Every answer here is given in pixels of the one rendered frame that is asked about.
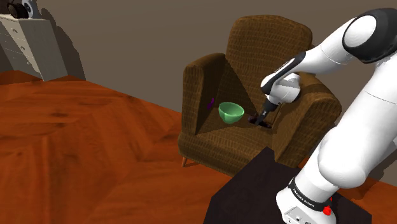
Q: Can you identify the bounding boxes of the brown fabric armchair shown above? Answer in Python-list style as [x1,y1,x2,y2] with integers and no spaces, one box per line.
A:
[178,14,342,177]

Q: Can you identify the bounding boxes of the dark robot stand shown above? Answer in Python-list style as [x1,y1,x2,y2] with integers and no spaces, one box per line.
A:
[203,146,373,224]

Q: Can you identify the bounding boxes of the dark purple eggplant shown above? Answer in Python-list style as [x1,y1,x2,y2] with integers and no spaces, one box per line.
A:
[247,114,272,129]

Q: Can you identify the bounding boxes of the green bowl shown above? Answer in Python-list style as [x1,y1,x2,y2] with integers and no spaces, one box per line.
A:
[218,101,245,125]

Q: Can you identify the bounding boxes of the white chest of drawers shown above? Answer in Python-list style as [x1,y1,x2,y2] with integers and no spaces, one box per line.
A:
[0,0,69,82]

